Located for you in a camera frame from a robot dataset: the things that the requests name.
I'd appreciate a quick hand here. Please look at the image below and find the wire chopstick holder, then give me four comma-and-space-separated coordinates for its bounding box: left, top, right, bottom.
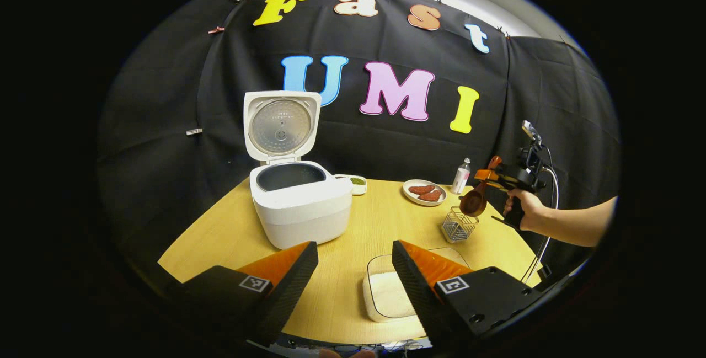
441, 206, 479, 244

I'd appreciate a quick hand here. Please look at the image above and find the white rice cooker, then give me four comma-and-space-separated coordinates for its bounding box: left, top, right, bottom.
243, 90, 354, 250

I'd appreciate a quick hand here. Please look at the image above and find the white round plate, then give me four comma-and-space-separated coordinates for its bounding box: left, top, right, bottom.
403, 179, 448, 206

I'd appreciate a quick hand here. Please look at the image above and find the clear container of rice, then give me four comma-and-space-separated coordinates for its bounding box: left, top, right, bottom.
362, 247, 472, 323

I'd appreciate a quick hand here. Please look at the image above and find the clear bottle with white label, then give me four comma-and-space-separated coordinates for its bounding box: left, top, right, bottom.
451, 158, 472, 195

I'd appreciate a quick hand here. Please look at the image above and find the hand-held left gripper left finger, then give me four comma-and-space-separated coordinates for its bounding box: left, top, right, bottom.
168, 241, 319, 346

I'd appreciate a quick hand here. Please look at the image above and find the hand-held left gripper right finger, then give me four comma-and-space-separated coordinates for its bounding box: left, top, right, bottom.
392, 239, 544, 348

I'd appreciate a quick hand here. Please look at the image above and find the brown wooden spoon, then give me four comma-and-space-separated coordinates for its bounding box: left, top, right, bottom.
459, 156, 502, 217

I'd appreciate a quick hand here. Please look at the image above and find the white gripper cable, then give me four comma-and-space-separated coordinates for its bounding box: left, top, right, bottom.
521, 148, 559, 284

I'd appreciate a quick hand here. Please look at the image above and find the white divided dish of beans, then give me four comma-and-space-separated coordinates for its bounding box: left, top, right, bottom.
334, 174, 368, 196

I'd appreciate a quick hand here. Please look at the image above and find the black backdrop cloth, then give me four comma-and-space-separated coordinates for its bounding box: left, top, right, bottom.
97, 0, 621, 287

